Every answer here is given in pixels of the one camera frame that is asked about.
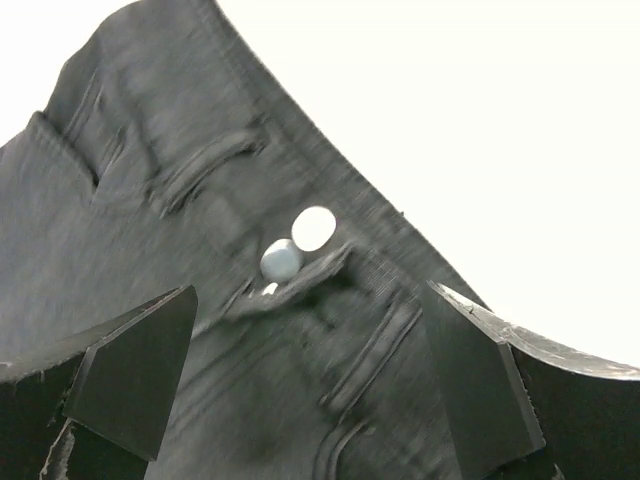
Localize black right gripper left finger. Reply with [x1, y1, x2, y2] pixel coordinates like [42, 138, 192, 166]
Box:
[1, 286, 198, 480]

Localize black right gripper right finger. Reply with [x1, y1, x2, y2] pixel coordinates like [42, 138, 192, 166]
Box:
[425, 282, 639, 479]

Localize black trousers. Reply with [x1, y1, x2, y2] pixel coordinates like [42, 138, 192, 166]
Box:
[1, 1, 499, 479]

